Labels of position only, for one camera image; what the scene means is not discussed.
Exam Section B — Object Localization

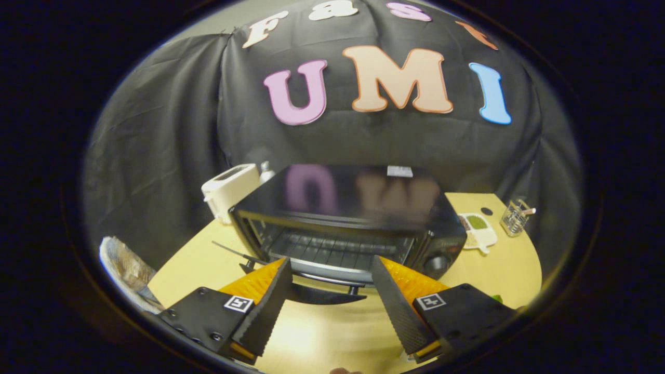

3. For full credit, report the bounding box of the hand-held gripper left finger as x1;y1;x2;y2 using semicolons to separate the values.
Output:
158;257;294;365

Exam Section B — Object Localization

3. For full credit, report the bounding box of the black backdrop cloth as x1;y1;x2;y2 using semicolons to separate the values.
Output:
82;0;585;271

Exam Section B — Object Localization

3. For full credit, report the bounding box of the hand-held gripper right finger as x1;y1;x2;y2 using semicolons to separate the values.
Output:
370;255;518;364

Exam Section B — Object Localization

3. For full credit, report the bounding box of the white divided seasoning dish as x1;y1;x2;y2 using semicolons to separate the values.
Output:
458;212;498;255

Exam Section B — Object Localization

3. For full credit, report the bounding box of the grey furry cloth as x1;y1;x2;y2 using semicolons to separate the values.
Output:
99;236;164;315

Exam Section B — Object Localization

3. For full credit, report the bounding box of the white bread toaster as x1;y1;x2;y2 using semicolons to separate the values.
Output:
201;164;261;225

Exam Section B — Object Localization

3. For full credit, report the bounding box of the black toaster oven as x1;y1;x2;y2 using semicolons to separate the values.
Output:
212;165;468;305

